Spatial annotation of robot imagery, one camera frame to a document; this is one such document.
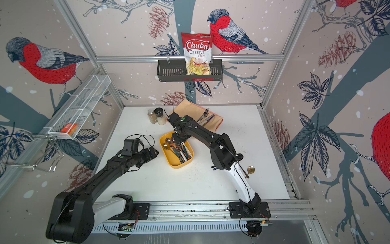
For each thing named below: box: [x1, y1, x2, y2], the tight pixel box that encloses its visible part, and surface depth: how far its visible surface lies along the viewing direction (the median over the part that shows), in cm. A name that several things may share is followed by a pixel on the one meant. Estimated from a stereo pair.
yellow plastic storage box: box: [159, 131, 195, 169], surface depth 93 cm
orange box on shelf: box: [59, 123, 78, 137], surface depth 67 cm
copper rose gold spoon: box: [165, 137, 184, 161], surface depth 99 cm
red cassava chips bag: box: [180, 32, 214, 76], surface depth 85 cm
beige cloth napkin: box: [173, 98, 224, 133], surface depth 120 cm
